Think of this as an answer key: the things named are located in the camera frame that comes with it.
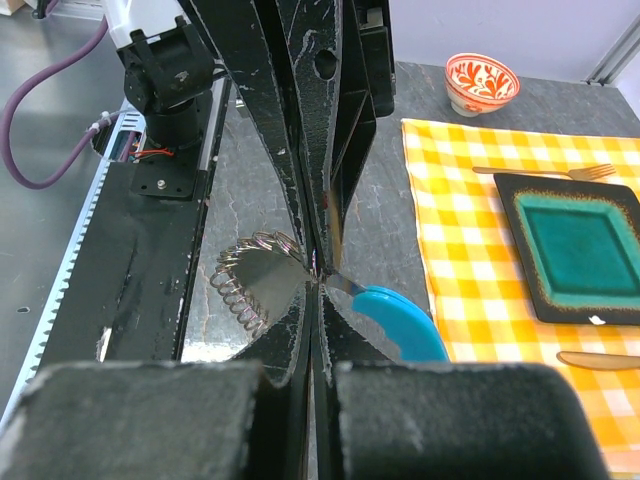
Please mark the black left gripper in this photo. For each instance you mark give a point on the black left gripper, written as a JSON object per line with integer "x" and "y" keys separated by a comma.
{"x": 343, "y": 84}

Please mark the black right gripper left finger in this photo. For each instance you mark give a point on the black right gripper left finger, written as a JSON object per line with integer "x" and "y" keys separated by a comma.
{"x": 244, "y": 418}

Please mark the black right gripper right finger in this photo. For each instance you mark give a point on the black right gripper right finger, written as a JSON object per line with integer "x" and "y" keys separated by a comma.
{"x": 379, "y": 419}

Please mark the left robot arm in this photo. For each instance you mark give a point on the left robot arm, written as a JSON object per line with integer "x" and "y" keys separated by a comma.
{"x": 167, "y": 66}

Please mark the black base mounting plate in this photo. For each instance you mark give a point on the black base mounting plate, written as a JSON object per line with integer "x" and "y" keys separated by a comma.
{"x": 131, "y": 285}

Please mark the yellow checkered cloth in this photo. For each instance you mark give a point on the yellow checkered cloth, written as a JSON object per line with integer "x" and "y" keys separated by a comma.
{"x": 479, "y": 298}

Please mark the red white patterned bowl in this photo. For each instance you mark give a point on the red white patterned bowl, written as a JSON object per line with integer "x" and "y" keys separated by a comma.
{"x": 477, "y": 84}

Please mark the gold knife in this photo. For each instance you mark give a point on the gold knife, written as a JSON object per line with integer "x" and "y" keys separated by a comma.
{"x": 598, "y": 361}

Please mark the black teal square plate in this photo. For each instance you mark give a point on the black teal square plate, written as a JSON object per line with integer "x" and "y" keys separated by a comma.
{"x": 578, "y": 244}

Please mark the gold fork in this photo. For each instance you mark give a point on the gold fork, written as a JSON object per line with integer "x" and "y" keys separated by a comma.
{"x": 581, "y": 174}

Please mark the grey slotted cable duct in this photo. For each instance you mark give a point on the grey slotted cable duct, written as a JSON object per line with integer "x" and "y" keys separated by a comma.
{"x": 61, "y": 282}

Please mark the aluminium corner post left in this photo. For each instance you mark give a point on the aluminium corner post left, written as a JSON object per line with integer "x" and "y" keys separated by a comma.
{"x": 617, "y": 58}

